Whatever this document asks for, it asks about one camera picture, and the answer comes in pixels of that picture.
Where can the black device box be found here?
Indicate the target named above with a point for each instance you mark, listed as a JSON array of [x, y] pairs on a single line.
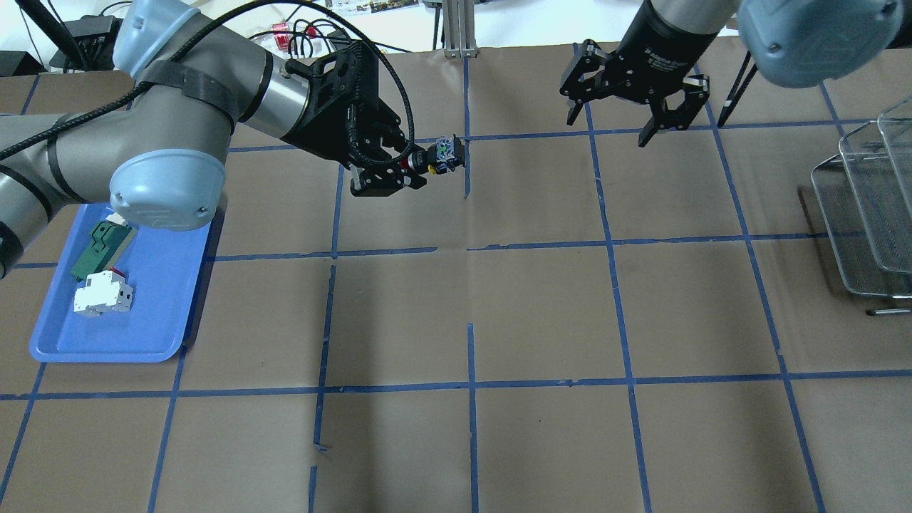
[[95, 36]]

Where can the wire mesh shelf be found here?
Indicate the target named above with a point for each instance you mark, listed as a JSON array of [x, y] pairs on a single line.
[[864, 195]]

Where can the green terminal block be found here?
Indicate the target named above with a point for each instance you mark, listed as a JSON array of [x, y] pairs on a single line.
[[107, 241]]

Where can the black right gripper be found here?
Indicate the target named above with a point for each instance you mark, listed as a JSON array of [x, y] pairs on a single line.
[[656, 51]]

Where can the aluminium frame post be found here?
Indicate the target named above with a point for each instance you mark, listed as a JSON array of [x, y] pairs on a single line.
[[458, 18]]

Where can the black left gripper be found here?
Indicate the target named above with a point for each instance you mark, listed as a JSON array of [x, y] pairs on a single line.
[[311, 132]]

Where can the white circuit breaker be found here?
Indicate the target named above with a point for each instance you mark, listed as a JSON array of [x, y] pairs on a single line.
[[103, 292]]

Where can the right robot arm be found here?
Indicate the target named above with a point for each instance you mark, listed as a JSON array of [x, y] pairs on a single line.
[[792, 44]]

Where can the red emergency stop button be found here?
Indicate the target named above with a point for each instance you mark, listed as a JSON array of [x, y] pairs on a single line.
[[444, 155]]

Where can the blue plastic tray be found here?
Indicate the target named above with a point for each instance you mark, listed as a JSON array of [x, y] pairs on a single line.
[[161, 266]]

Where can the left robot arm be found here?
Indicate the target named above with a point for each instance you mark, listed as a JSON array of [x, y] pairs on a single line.
[[157, 154]]

